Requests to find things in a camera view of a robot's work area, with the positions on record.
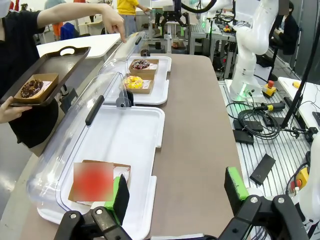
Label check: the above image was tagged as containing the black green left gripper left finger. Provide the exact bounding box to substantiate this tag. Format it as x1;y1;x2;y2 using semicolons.
53;173;133;240

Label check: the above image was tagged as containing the white background table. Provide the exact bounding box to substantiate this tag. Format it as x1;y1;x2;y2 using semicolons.
36;33;122;60

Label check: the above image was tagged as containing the chocolate donut with nut crumbs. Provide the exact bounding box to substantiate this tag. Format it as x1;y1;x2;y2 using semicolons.
20;78;45;99

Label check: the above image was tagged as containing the grey metal stand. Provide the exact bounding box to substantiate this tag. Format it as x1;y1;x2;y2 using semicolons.
163;21;187;55

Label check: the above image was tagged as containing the black connector with yellow band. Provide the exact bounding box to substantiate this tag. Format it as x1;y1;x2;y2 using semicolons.
252;101;286;112

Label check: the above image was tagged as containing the chocolate donut with coloured sprinkles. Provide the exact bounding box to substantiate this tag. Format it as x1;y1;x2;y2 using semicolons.
131;59;151;71

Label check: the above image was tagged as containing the white plastic tray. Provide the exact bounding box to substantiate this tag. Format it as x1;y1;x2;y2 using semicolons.
102;55;173;106
36;104;166;235

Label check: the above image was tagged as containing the red glazed donut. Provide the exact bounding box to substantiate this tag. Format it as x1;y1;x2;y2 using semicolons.
73;161;115;202

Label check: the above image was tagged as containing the person's right hand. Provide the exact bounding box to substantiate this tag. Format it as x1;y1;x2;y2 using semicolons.
0;96;33;125

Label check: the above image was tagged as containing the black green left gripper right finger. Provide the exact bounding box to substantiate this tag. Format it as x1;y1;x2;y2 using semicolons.
218;166;311;240

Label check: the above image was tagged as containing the white side table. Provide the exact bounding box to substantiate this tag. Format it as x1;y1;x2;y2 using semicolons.
277;76;320;126

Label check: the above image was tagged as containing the white face mask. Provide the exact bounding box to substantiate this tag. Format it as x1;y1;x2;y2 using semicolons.
0;0;12;18

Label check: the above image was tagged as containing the brown cardboard donut box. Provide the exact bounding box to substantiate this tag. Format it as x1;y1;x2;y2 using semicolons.
67;159;132;206
12;72;60;105
119;73;156;95
128;58;160;75

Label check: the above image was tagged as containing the coiled black cable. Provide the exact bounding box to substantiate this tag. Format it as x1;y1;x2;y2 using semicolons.
226;101;282;140

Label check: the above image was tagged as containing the clear lid with black handle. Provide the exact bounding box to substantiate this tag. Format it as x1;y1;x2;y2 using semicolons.
96;31;151;107
26;71;137;213

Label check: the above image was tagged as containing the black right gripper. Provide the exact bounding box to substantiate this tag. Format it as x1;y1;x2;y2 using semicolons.
157;9;190;36

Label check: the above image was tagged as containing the slotted aluminium base plate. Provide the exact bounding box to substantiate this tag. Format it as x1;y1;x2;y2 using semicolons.
218;79;320;198

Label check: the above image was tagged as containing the black tripod pole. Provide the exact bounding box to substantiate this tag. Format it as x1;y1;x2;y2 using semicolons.
281;37;320;131

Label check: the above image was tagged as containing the person's left hand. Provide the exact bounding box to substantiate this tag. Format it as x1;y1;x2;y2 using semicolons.
101;4;126;44

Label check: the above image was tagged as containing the seated person in black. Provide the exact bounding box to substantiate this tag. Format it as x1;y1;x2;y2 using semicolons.
271;0;300;57

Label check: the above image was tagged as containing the person's black shirt torso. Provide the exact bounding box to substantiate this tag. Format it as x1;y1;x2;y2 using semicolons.
0;9;60;150

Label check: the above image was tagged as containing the flat black box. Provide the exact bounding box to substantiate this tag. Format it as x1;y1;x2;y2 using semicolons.
262;115;283;127
232;129;255;145
233;119;264;133
249;153;277;186

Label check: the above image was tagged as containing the dark brown serving tray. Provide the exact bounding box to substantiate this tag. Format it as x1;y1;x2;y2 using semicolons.
0;46;92;108

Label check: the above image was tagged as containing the aluminium frame table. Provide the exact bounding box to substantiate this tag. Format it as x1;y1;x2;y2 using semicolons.
188;23;237;80

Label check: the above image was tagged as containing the person in yellow shirt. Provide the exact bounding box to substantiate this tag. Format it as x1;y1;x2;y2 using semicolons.
116;0;151;37

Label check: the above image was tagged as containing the yellow glazed sprinkle donut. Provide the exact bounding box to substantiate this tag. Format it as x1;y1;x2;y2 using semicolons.
123;75;145;90

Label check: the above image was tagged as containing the person's left forearm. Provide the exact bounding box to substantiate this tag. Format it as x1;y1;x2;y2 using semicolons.
36;2;107;30

